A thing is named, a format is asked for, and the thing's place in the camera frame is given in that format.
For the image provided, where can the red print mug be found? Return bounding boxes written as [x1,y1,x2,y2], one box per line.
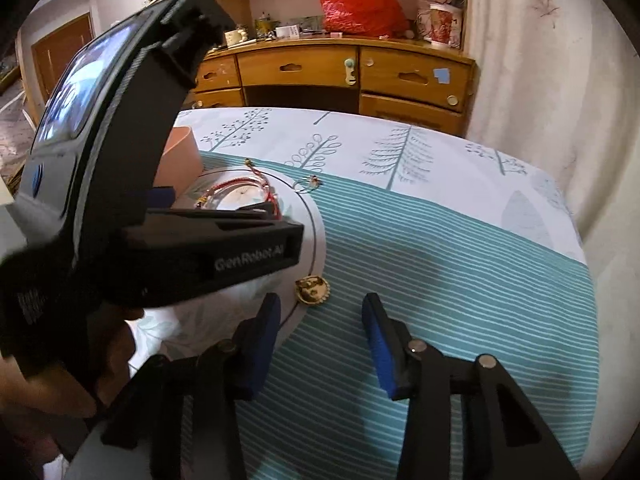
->
[429,2,463,51]

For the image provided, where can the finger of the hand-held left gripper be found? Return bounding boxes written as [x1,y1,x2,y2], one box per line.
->
[147,186,287,226]

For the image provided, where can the pink plastic drawer tray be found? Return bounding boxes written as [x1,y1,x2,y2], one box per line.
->
[152,126,203,207]

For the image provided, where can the red string bracelet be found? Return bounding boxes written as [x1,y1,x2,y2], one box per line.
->
[192,157,283,218]

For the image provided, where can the person's left hand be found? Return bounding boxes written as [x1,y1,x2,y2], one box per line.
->
[0,307,147,418]

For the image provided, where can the wooden desk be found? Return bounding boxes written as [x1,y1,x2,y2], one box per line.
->
[190,0,476,138]

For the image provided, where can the tree print tablecloth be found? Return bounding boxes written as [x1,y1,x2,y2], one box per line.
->
[65,106,601,480]

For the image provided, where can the white leaf print curtain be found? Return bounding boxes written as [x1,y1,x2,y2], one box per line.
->
[462,0,640,261]

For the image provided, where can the floral paper bag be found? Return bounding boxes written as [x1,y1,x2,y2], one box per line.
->
[417,0,436,37]

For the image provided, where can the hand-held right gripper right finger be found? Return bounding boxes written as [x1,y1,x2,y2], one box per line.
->
[361,292,581,480]

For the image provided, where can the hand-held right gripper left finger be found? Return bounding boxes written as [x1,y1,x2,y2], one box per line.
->
[102,292,282,480]

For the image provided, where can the brown wooden door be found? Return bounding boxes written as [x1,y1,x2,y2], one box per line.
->
[31,12,96,126]

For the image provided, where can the gold flower brooch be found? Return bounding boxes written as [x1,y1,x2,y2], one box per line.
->
[294,275,333,307]

